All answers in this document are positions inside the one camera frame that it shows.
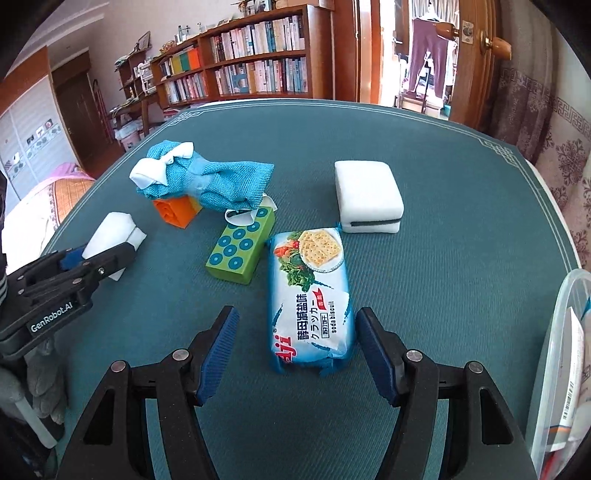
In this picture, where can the patterned curtain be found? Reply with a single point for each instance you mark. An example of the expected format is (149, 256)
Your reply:
(542, 106)

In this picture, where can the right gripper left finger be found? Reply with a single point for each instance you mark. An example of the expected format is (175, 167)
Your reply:
(110, 440)

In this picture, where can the orange toy brick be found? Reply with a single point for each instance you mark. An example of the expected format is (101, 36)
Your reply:
(178, 212)

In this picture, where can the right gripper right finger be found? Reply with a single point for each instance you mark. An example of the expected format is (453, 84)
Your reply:
(483, 440)

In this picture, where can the green dotted block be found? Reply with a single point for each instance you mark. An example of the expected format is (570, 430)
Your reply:
(237, 252)

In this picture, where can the white sponge block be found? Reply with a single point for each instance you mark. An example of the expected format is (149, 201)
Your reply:
(368, 196)

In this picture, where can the white medicine box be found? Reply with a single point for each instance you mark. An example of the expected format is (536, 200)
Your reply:
(571, 416)

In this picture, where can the small wooden side shelf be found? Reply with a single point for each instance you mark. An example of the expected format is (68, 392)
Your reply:
(136, 83)

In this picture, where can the bed with pink cover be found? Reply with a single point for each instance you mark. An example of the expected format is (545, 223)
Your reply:
(30, 225)

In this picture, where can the grey gloved left hand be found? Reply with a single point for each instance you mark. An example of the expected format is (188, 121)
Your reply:
(44, 382)

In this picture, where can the white tissue pack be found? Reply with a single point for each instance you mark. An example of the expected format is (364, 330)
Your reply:
(113, 246)

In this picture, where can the blue cloth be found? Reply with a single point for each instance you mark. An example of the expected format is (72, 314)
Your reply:
(174, 169)

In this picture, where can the green table mat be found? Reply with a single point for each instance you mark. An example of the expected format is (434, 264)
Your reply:
(473, 274)

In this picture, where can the blue cracker packet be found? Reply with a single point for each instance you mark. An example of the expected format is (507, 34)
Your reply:
(309, 304)

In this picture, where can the wooden bookshelf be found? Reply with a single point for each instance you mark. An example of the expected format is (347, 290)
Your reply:
(282, 53)

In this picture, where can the wooden door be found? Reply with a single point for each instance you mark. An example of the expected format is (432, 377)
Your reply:
(367, 35)

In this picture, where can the clear plastic bowl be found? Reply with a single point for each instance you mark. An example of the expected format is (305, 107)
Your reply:
(573, 461)

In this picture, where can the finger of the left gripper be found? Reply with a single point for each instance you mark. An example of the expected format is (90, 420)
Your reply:
(51, 270)
(37, 292)

